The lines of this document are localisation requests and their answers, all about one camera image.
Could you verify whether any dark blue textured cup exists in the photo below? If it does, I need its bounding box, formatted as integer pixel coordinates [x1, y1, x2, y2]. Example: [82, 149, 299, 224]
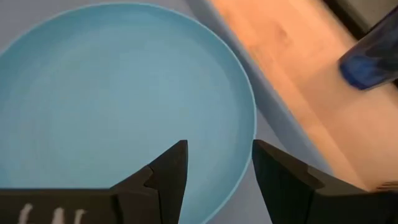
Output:
[338, 6, 398, 91]

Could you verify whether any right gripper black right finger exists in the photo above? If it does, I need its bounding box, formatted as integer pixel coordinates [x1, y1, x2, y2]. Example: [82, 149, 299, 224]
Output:
[252, 139, 398, 224]

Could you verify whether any blue plastic tray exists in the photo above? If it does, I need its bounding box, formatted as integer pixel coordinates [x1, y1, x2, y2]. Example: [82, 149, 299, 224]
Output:
[0, 0, 335, 224]

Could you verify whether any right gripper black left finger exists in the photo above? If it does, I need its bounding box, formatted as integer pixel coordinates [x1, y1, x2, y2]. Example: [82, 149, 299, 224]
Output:
[0, 139, 189, 224]

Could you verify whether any black aluminium table frame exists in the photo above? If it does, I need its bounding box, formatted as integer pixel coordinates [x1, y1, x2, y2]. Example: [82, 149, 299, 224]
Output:
[323, 0, 376, 40]

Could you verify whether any light blue round plate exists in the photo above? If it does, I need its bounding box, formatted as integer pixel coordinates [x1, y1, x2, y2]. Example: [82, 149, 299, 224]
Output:
[0, 1, 257, 224]

